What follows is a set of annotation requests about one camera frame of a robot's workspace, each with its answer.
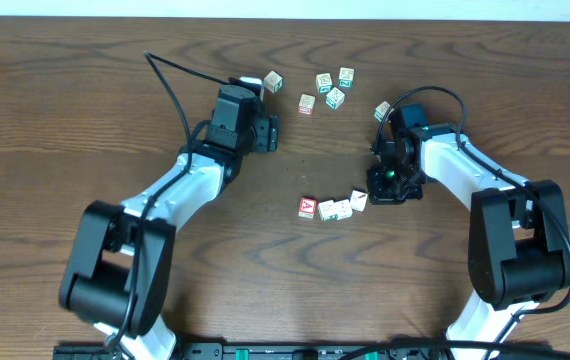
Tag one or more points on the wooden block green number two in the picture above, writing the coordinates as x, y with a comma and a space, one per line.
346, 77

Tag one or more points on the wooden block green X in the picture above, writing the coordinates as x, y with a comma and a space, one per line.
335, 98

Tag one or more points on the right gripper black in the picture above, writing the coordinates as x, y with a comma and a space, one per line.
380, 195

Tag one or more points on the wooden block red bottom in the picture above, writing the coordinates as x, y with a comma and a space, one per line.
306, 104

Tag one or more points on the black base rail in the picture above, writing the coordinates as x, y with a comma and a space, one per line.
217, 351

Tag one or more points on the wooden block blue H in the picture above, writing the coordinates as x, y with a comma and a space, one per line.
343, 209

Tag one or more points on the wooden block green bottom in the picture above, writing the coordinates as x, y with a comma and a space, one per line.
327, 210

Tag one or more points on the red letter A block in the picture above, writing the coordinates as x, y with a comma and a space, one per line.
307, 208

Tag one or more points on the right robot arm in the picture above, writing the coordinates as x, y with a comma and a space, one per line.
518, 244

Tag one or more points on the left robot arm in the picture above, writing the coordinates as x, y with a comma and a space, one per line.
118, 272

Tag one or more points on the wooden block red drawing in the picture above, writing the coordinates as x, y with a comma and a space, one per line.
358, 200

